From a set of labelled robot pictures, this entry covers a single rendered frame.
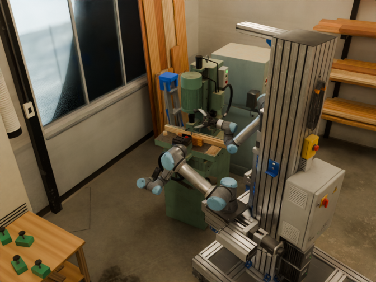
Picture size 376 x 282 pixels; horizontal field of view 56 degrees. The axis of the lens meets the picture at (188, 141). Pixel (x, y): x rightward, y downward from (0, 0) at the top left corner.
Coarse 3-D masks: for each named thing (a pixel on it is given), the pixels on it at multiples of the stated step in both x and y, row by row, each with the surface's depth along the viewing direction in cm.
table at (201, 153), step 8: (160, 136) 321; (168, 136) 321; (176, 136) 321; (160, 144) 316; (168, 144) 311; (208, 144) 308; (192, 152) 302; (200, 152) 298; (208, 160) 297; (216, 160) 297
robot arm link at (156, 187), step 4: (156, 180) 271; (160, 180) 271; (148, 184) 267; (152, 184) 267; (156, 184) 267; (160, 184) 269; (148, 188) 267; (152, 188) 265; (156, 188) 264; (160, 188) 265; (152, 192) 266; (156, 192) 264; (160, 192) 268
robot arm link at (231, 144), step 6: (264, 102) 253; (258, 114) 251; (252, 120) 256; (258, 120) 251; (246, 126) 257; (252, 126) 253; (258, 126) 253; (240, 132) 259; (246, 132) 255; (252, 132) 255; (234, 138) 260; (240, 138) 257; (246, 138) 258; (228, 144) 262; (234, 144) 260; (240, 144) 260; (228, 150) 260; (234, 150) 260
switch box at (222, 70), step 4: (220, 68) 303; (224, 68) 303; (220, 72) 302; (224, 72) 301; (220, 76) 303; (224, 76) 303; (220, 80) 305; (224, 80) 305; (220, 84) 307; (224, 84) 308
